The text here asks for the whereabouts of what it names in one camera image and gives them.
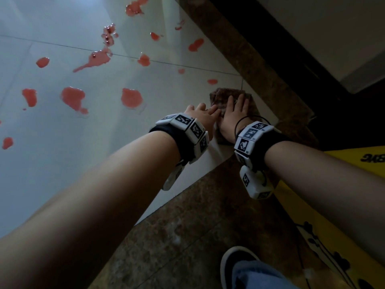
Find black hair tie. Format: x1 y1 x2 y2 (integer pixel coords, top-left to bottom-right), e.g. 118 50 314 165
234 115 272 139

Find person's right hand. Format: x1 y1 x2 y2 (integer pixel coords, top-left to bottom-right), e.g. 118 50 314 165
218 94 253 144

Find blue jeans leg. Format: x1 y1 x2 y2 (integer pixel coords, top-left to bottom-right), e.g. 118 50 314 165
231 261 300 289

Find red liquid spill spots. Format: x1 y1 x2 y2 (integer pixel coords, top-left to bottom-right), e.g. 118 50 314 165
0 0 219 151

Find black shoe with white sole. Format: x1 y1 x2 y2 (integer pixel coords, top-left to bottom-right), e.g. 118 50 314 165
220 246 261 289

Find person's left forearm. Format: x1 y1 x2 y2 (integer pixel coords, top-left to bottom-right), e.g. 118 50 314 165
0 131 181 289

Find right wrist marker tracker band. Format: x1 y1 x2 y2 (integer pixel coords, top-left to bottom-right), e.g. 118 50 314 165
234 121 289 200

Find person's right forearm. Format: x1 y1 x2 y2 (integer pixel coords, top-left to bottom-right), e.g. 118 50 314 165
264 141 385 269

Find brown cleaning cloth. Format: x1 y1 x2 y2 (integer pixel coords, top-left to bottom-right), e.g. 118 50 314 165
209 88 263 145

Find white cabinet panel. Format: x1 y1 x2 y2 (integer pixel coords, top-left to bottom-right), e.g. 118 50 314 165
252 0 385 94

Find person's left hand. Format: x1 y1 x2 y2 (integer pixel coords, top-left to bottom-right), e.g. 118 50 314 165
184 103 222 141

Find left wrist marker tracker band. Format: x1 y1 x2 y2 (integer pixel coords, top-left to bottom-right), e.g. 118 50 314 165
149 112 210 192

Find wrist marker tracker band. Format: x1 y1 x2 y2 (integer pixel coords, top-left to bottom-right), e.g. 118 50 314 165
234 121 289 200
149 112 210 192

